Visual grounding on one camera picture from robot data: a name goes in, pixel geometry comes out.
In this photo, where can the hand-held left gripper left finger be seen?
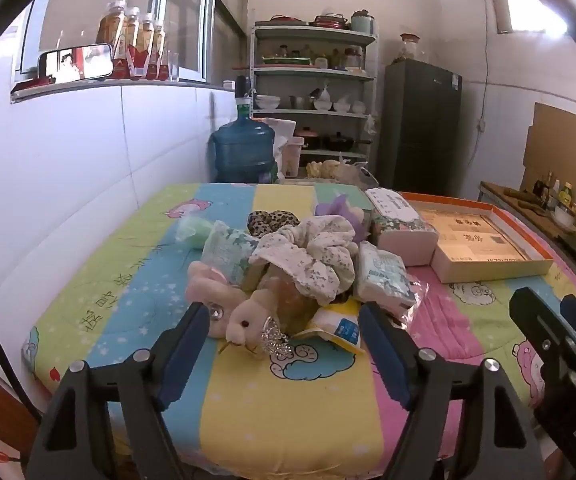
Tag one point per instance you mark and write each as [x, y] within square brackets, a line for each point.
[184, 360]

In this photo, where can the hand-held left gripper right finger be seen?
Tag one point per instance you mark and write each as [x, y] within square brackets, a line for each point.
[386, 355]

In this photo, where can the yellow white tissue packet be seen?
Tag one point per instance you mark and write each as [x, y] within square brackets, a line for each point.
[338, 325]

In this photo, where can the pink plush bunny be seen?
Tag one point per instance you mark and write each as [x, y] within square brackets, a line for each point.
[245, 317]

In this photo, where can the shallow orange-rimmed cardboard box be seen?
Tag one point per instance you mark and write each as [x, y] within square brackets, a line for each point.
[472, 240]

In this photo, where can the brown translucent soft pouch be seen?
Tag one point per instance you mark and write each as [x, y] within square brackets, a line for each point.
[288, 300]

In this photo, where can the green floral wipes pack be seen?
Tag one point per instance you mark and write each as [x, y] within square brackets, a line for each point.
[228, 252]

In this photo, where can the white floral scrunchie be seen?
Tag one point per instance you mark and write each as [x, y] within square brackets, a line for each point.
[308, 255]

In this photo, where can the green item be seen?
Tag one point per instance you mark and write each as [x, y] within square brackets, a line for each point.
[193, 232]

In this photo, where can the purple fabric scrunchie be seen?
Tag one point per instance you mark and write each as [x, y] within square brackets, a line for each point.
[340, 208]

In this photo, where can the leopard print scrunchie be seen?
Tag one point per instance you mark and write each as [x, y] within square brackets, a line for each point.
[268, 221]

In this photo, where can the small white tissue pack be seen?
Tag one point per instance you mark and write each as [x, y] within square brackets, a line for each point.
[380, 275]

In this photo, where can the kitchen counter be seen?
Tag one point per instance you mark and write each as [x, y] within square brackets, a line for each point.
[517, 215]

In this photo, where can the colourful printed blanket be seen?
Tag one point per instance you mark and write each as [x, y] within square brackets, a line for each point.
[288, 410]

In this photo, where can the large floral tissue pack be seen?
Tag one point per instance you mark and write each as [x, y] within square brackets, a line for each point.
[402, 230]

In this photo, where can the cardboard sheet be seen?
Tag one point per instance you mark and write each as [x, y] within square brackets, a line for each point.
[562, 145]

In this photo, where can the plastic bag with food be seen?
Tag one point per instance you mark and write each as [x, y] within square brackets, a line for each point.
[343, 170]

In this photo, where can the blue water jug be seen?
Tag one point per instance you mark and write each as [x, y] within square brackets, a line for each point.
[243, 150]

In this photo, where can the black cooking pot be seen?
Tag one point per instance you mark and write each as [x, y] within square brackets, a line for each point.
[343, 141]

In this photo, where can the pink white pitcher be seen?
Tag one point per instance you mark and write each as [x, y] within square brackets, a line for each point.
[292, 157]

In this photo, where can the dark grey fridge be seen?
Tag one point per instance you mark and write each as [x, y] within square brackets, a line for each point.
[420, 130]

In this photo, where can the red-lidded pot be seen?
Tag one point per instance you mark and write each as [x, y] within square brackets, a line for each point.
[307, 137]

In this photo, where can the white bowl on shelf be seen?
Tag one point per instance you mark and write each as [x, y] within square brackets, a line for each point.
[268, 102]

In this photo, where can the black water pump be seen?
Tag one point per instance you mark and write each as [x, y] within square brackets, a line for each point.
[241, 90]

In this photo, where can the grey metal shelf rack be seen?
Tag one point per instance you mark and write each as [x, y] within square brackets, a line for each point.
[313, 76]

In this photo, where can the clear drinking glass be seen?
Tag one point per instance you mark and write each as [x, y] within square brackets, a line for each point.
[174, 67]

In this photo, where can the glass jar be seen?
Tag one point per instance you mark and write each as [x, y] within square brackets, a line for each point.
[410, 50]

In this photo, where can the green tray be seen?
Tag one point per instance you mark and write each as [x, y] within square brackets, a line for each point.
[288, 60]

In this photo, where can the teal canister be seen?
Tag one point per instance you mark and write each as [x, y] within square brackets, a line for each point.
[362, 22]

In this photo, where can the red pot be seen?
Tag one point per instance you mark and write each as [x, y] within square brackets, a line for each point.
[330, 21]

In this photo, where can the red flat dish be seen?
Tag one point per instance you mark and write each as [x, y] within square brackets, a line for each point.
[288, 20]

